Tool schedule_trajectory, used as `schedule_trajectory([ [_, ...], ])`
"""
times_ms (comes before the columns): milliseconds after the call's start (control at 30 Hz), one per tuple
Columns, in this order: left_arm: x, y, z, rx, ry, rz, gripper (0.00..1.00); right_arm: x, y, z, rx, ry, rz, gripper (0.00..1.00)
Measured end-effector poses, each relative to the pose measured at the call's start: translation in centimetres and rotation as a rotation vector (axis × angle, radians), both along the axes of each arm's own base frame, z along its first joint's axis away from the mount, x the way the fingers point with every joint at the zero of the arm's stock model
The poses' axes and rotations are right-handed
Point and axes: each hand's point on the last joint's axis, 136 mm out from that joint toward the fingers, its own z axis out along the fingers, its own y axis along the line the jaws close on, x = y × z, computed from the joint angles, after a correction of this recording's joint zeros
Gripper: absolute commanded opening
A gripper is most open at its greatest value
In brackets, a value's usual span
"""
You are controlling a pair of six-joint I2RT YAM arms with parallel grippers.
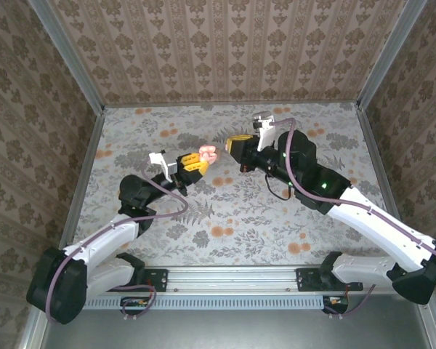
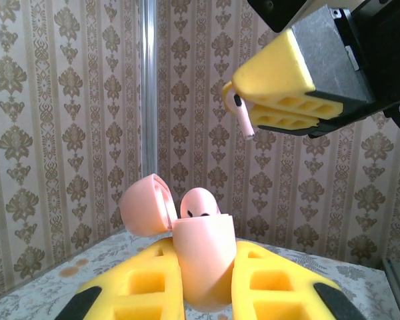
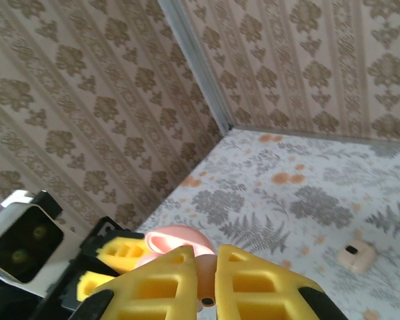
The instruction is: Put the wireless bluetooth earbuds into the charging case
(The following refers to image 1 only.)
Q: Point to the cream earbud charging case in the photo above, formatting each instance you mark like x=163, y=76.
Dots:
x=209, y=154

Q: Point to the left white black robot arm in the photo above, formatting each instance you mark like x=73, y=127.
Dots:
x=101, y=236

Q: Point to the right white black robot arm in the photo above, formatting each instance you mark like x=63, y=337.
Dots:
x=378, y=232

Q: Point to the floral patterned table mat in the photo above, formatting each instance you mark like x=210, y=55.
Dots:
x=240, y=236

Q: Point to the small electronics board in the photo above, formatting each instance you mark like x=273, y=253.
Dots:
x=336, y=301
x=136, y=302

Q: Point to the grey metal shelf panel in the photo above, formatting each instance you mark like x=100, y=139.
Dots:
x=240, y=327

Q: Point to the aluminium table side rail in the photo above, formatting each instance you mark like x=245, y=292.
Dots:
x=80, y=181
x=373, y=145

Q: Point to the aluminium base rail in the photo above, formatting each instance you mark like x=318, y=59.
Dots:
x=232, y=280

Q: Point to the aluminium frame corner post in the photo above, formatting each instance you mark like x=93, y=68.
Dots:
x=390, y=54
x=68, y=54

